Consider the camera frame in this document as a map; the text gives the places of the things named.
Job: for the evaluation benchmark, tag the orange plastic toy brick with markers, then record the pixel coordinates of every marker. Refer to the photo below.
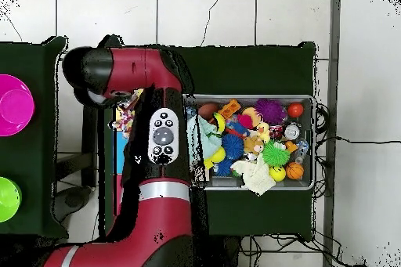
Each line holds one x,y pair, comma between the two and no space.
230,108

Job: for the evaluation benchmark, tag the black equipment stand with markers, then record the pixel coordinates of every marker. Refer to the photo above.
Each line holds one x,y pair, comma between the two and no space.
89,138

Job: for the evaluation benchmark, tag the purple spiky rubber ball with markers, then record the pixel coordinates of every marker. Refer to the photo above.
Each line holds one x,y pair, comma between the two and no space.
271,111

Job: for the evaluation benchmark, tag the dark green side table cloth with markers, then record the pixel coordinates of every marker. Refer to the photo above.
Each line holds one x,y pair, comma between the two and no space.
34,60

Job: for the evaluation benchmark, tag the yellow smiley ball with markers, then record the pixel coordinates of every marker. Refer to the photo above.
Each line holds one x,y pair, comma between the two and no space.
277,173

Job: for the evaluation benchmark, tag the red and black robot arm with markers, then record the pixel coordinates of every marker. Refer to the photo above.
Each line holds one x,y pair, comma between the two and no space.
163,217

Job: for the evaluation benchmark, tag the black silver-topped drink can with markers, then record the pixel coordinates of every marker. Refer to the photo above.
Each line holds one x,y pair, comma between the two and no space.
292,131

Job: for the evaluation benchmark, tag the cream waffle cloth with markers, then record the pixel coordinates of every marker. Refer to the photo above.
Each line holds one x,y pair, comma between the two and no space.
255,174

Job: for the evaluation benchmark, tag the grey metal pole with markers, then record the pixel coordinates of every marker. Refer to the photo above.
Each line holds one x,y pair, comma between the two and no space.
333,29

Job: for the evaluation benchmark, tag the wooden box with three holes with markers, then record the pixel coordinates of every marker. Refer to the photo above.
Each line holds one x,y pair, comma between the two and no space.
120,154

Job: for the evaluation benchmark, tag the green spiky rubber ball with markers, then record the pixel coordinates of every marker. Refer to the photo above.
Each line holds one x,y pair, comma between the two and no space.
275,153

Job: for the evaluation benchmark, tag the lime green plastic bowl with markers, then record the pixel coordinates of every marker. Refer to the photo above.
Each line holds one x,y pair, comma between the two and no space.
8,199

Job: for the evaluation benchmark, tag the small plain orange ball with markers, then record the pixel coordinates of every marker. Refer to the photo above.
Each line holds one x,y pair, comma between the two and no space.
295,109

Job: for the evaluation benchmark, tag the colourful patterned cloth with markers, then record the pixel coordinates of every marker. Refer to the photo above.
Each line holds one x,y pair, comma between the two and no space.
125,119

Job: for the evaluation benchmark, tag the shallow silver mesh bin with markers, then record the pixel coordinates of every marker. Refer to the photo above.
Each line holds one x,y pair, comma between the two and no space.
308,170

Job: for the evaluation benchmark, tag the mint green waffle cloth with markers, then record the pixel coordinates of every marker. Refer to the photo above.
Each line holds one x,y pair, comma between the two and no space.
203,137

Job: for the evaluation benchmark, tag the magenta plastic bowl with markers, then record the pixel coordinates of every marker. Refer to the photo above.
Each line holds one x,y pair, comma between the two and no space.
14,105

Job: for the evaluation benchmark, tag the blue spiky rubber ball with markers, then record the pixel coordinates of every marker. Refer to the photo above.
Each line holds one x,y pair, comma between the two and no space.
233,146

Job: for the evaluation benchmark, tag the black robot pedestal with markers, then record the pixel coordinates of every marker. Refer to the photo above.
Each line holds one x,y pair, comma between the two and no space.
225,254

